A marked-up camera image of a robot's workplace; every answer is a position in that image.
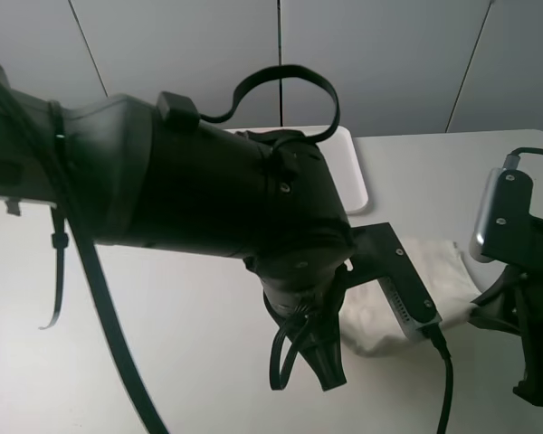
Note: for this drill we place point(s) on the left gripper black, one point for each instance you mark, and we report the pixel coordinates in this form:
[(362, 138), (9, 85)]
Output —
[(303, 296)]

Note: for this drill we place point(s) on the cream white towel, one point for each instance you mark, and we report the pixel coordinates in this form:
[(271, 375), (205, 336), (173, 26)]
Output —
[(368, 326)]

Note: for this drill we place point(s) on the white rectangular plastic tray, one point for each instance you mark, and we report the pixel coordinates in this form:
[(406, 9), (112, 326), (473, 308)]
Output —
[(341, 158)]

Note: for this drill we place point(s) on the black cable tie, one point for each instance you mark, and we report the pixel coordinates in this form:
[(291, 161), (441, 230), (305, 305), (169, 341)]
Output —
[(56, 280)]

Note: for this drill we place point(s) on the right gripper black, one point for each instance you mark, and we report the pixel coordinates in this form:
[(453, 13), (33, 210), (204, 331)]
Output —
[(513, 304)]

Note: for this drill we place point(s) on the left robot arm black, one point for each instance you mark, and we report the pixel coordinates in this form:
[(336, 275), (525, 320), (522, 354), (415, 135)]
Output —
[(164, 176)]

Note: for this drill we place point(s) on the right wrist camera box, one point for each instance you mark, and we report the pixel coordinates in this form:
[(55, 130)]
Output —
[(502, 212)]

